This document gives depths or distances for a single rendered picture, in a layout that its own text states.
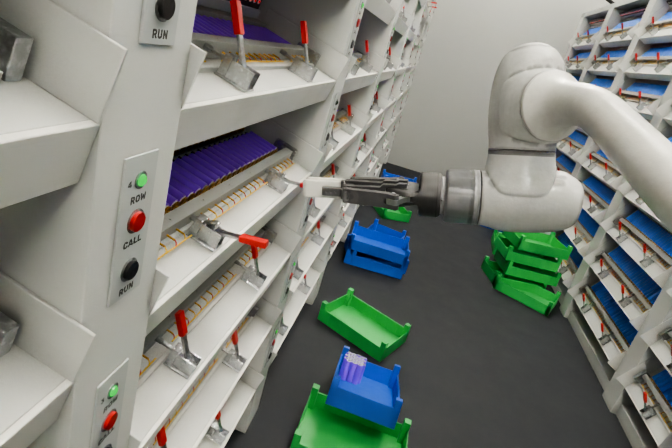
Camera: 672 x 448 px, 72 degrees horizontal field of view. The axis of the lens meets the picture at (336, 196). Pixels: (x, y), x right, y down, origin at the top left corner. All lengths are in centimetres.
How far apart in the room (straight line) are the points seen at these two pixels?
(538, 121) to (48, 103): 60
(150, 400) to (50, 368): 27
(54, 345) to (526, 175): 63
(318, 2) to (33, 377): 79
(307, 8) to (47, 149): 75
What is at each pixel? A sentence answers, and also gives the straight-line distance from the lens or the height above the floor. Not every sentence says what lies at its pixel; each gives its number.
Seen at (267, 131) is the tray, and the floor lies 81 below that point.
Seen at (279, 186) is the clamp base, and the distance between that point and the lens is 83.
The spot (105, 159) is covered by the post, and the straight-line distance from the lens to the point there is 34.
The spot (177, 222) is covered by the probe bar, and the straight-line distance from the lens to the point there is 58.
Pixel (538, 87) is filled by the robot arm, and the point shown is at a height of 104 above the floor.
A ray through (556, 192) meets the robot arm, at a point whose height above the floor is 91.
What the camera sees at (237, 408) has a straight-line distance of 125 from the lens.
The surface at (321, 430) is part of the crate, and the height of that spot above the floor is 0.
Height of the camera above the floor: 104
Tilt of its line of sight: 19 degrees down
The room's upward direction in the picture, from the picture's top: 16 degrees clockwise
